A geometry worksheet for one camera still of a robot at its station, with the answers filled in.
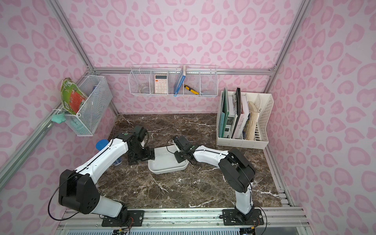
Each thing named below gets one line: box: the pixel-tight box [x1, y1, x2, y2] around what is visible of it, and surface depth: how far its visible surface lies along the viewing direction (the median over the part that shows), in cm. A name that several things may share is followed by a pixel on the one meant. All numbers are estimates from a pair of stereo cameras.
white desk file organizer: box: [216, 91, 275, 150], surface depth 95 cm
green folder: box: [218, 86, 230, 139], surface depth 85 cm
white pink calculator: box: [154, 74, 168, 94], surface depth 97 cm
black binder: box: [231, 87, 242, 139], surface depth 88 cm
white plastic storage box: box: [147, 144, 189, 175], surface depth 94 cm
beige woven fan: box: [245, 100, 260, 141], surface depth 93 cm
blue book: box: [173, 65, 187, 97], surface depth 90 cm
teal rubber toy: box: [50, 113, 67, 124], surface depth 64 cm
